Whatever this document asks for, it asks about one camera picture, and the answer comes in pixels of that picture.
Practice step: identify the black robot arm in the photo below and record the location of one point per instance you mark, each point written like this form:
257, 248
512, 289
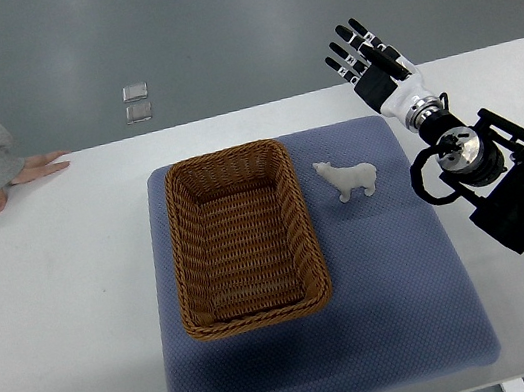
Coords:
482, 163

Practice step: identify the lower floor socket plate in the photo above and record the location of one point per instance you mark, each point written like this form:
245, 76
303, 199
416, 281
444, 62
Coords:
138, 112

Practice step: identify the person's bare hand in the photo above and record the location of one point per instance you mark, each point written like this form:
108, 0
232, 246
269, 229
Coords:
35, 167

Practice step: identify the white bear figurine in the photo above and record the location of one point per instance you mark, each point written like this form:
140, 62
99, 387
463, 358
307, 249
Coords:
346, 179

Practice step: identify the brown wicker basket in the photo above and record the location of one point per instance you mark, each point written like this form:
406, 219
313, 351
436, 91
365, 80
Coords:
244, 250

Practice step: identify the floor socket plate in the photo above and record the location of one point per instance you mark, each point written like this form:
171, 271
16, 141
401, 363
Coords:
138, 112
134, 92

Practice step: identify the blue-grey foam mat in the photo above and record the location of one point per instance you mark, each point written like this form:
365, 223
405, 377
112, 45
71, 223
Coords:
403, 308

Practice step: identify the upper floor socket plate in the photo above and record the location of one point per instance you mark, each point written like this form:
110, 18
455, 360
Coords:
134, 92

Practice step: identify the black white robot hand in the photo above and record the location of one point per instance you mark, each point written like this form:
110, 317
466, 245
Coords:
380, 75

